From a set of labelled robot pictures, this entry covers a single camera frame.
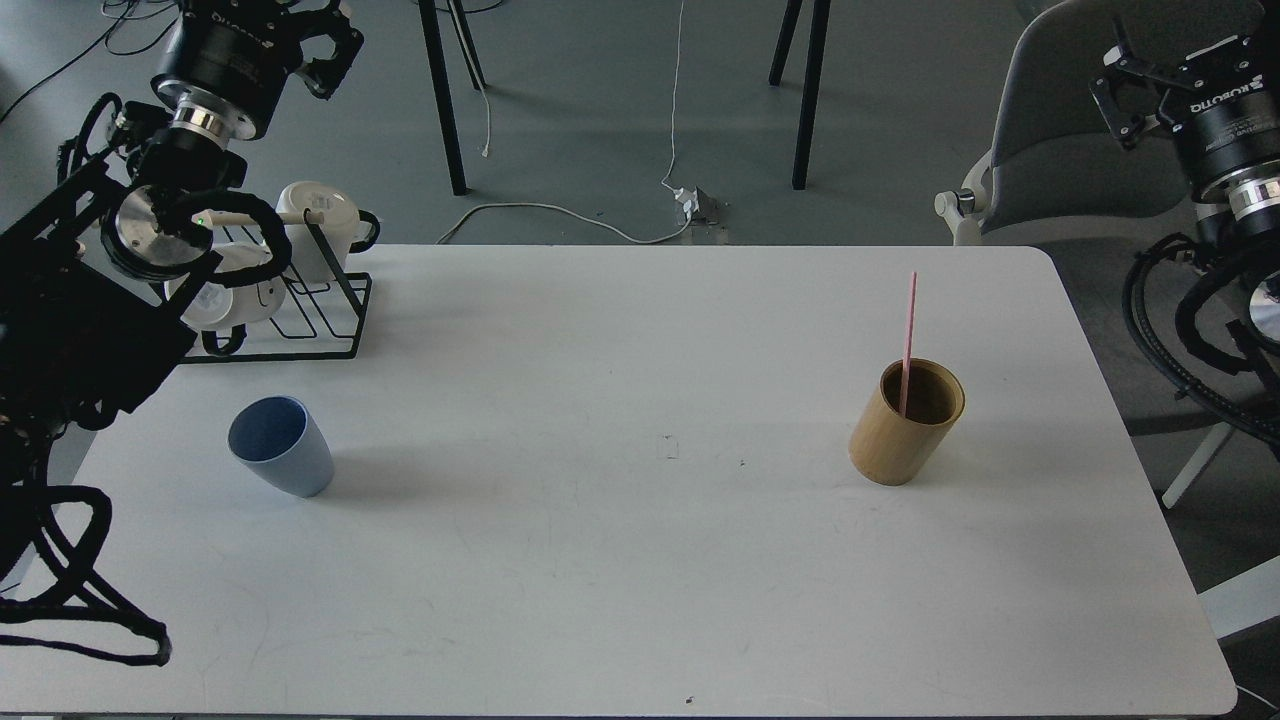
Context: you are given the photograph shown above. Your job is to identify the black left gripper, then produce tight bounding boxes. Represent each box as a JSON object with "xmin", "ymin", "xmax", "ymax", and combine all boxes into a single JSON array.
[{"xmin": 151, "ymin": 1, "xmax": 364, "ymax": 141}]

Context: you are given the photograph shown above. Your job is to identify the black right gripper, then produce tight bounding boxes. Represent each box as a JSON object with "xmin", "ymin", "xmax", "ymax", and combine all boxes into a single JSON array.
[{"xmin": 1089, "ymin": 35, "xmax": 1279, "ymax": 202}]

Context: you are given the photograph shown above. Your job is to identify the blue plastic cup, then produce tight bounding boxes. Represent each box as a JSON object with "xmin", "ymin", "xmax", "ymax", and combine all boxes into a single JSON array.
[{"xmin": 227, "ymin": 395, "xmax": 335, "ymax": 498}]

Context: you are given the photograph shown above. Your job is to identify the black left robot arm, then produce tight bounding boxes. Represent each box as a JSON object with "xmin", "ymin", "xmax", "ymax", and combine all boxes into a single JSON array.
[{"xmin": 3, "ymin": 1, "xmax": 372, "ymax": 666}]

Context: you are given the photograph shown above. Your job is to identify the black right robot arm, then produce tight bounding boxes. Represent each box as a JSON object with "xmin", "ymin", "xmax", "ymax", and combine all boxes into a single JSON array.
[{"xmin": 1091, "ymin": 27, "xmax": 1279, "ymax": 448}]

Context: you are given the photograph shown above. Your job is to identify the grey office chair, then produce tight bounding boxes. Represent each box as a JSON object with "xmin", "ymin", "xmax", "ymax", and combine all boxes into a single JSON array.
[{"xmin": 934, "ymin": 1, "xmax": 1263, "ymax": 509}]

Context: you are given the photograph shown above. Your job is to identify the white mug upright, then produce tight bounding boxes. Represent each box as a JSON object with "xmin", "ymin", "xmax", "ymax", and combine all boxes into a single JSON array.
[{"xmin": 276, "ymin": 181, "xmax": 381, "ymax": 284}]

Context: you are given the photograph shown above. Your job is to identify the white mug lying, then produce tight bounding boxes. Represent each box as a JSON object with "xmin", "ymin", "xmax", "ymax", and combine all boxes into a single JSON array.
[{"xmin": 180, "ymin": 243, "xmax": 288, "ymax": 331}]

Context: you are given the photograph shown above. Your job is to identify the black table leg right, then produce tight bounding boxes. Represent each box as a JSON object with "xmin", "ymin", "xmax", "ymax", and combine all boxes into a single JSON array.
[{"xmin": 768, "ymin": 1, "xmax": 833, "ymax": 191}]

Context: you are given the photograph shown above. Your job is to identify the white power adapter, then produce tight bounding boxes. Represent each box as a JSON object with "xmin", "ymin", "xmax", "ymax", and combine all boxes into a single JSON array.
[{"xmin": 672, "ymin": 187, "xmax": 722, "ymax": 225}]

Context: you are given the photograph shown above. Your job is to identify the bamboo cylinder holder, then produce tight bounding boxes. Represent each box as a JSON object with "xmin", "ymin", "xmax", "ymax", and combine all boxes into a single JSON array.
[{"xmin": 847, "ymin": 357, "xmax": 966, "ymax": 486}]

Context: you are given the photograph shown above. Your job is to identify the black wire mug rack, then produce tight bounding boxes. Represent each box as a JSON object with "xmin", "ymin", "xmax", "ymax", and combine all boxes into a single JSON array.
[{"xmin": 182, "ymin": 214, "xmax": 374, "ymax": 365}]

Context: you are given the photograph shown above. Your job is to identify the black floor cables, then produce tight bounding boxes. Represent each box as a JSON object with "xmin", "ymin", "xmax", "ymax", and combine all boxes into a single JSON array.
[{"xmin": 0, "ymin": 0, "xmax": 186, "ymax": 126}]

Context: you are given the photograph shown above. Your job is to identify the white floor cable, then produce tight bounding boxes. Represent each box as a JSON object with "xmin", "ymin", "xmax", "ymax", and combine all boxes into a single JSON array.
[{"xmin": 436, "ymin": 0, "xmax": 692, "ymax": 246}]

